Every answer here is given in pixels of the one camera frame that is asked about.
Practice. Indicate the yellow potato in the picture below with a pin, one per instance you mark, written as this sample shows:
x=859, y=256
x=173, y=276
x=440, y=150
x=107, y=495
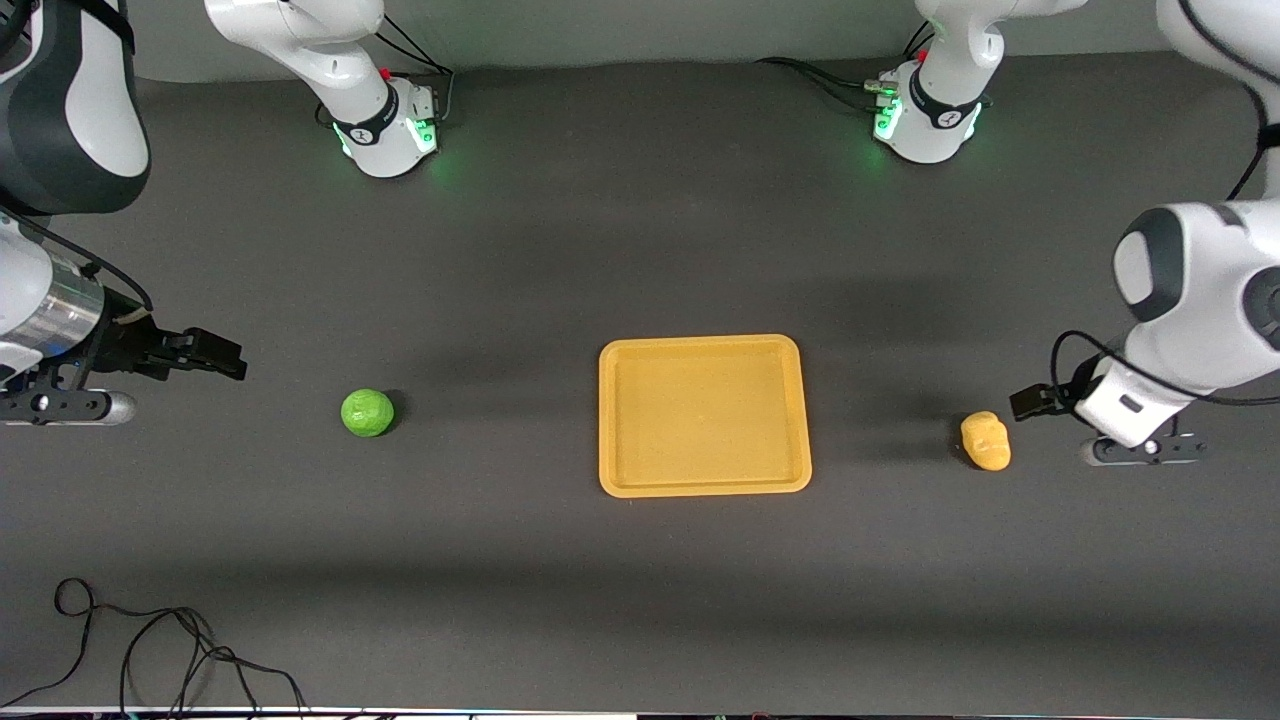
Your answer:
x=986, y=441

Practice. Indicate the orange plastic tray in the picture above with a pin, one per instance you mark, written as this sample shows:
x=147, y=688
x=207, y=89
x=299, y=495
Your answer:
x=700, y=420

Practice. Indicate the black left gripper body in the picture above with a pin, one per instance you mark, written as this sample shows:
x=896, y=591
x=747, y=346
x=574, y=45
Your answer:
x=1062, y=393

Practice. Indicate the green toy ball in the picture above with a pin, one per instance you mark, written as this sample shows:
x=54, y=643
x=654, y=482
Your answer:
x=367, y=413

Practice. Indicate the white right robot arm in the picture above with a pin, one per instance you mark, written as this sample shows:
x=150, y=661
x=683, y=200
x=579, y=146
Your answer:
x=70, y=110

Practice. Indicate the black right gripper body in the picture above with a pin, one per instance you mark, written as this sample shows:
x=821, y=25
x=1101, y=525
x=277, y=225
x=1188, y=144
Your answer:
x=125, y=343

